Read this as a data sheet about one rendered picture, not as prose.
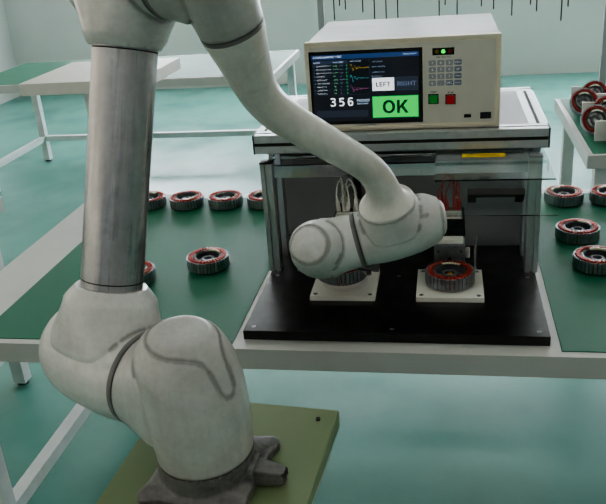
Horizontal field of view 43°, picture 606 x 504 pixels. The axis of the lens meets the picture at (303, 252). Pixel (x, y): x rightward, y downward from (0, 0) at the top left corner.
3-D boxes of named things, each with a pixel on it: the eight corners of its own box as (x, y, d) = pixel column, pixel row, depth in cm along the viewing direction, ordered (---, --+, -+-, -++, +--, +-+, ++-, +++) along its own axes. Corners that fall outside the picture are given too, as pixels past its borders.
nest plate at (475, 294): (484, 302, 170) (484, 297, 170) (415, 302, 173) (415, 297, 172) (481, 273, 184) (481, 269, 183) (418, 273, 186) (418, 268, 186)
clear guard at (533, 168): (558, 216, 151) (560, 187, 149) (434, 217, 156) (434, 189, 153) (540, 166, 181) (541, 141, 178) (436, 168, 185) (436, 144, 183)
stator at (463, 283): (473, 294, 171) (473, 279, 170) (422, 292, 174) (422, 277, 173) (476, 273, 181) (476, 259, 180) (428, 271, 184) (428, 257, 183)
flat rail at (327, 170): (535, 173, 174) (535, 160, 173) (267, 178, 185) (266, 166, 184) (534, 172, 175) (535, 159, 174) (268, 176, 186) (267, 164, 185)
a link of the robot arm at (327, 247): (304, 287, 150) (370, 270, 148) (289, 280, 135) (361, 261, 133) (292, 235, 152) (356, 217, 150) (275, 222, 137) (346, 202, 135)
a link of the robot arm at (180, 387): (209, 497, 111) (183, 374, 101) (123, 456, 121) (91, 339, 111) (276, 431, 123) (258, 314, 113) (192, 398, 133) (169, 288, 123)
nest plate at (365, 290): (375, 301, 175) (374, 296, 174) (309, 300, 177) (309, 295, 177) (380, 273, 188) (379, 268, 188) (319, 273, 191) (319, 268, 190)
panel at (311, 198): (532, 245, 197) (538, 130, 185) (280, 245, 209) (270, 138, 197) (532, 243, 198) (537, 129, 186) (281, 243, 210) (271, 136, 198)
